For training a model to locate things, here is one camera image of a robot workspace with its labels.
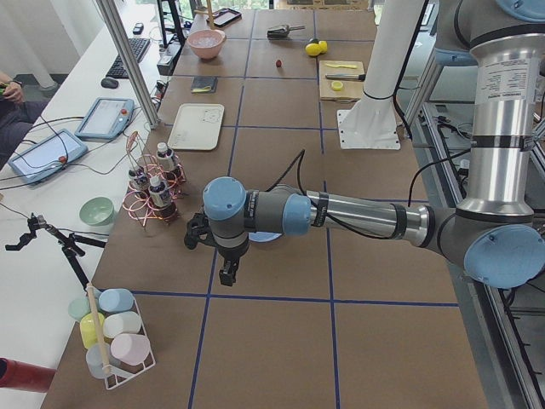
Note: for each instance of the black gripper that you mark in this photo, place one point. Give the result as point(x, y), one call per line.
point(230, 256)

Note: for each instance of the blue plate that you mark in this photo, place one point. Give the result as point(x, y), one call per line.
point(263, 237)

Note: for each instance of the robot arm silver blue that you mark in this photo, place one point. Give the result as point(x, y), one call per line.
point(489, 233)

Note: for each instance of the tea bottle front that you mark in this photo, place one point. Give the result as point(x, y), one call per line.
point(161, 198)

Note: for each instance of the tea bottle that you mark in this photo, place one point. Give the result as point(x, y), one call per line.
point(161, 198)
point(168, 161)
point(139, 182)

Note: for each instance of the blue cup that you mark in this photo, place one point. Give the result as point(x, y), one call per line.
point(116, 300)

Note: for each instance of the white cup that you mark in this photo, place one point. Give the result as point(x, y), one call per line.
point(125, 322)

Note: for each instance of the pink cup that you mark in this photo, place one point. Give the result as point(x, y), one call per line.
point(132, 349)

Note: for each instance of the tea bottle middle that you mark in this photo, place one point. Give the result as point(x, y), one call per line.
point(139, 182)

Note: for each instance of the tea bottle back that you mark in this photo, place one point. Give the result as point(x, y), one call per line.
point(168, 161)

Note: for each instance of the green bowl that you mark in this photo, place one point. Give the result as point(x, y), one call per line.
point(98, 211)

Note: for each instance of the yellow cup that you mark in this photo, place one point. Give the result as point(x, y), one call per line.
point(87, 331)

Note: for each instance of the cream bear tray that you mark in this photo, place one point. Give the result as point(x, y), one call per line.
point(196, 127)

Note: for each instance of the light grey cup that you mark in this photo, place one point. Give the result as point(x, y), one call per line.
point(94, 362)

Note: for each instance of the pale green cup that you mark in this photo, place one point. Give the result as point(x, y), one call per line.
point(78, 308)

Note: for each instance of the grey folded cloth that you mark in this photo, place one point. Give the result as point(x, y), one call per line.
point(204, 84)

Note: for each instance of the teach pendant tablet far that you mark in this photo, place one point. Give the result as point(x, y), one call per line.
point(106, 119)

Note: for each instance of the teach pendant tablet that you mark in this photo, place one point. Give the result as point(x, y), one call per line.
point(106, 119)
point(47, 157)

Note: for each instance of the wooden cutting board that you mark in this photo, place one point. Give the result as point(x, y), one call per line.
point(352, 91)

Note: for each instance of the teach pendant tablet near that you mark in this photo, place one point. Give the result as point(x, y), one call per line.
point(47, 157)

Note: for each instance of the half lemon slice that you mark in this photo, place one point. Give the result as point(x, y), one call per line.
point(337, 85)

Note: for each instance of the black mouse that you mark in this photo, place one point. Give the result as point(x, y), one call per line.
point(109, 83)

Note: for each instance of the pink bowl with ice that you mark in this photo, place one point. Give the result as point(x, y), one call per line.
point(206, 44)

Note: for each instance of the red cylinder object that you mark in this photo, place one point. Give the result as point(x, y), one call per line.
point(24, 376)

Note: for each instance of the yellow lemon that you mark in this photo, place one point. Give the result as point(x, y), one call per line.
point(313, 49)
point(323, 46)

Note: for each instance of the yellow plastic knife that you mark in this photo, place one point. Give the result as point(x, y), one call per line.
point(346, 66)

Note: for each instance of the metal scoop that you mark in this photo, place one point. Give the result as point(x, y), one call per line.
point(282, 31)

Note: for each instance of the wooden stand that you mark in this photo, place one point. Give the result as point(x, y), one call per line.
point(204, 8)

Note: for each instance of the copper wire bottle rack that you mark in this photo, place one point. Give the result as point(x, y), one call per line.
point(142, 210)

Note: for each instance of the white wire cup rack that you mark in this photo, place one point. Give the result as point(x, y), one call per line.
point(118, 373)

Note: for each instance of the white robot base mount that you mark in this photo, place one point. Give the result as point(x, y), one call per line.
point(371, 123)

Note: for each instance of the steel knife handle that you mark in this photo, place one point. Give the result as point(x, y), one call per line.
point(346, 77)

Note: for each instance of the aluminium frame post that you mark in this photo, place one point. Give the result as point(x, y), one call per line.
point(114, 24)

